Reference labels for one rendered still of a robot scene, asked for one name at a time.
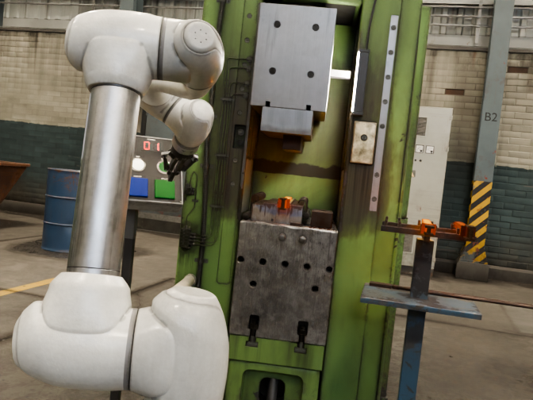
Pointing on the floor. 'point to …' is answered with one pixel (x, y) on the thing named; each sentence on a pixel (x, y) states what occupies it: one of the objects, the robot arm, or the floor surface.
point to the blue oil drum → (59, 209)
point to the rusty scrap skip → (9, 176)
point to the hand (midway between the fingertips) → (171, 173)
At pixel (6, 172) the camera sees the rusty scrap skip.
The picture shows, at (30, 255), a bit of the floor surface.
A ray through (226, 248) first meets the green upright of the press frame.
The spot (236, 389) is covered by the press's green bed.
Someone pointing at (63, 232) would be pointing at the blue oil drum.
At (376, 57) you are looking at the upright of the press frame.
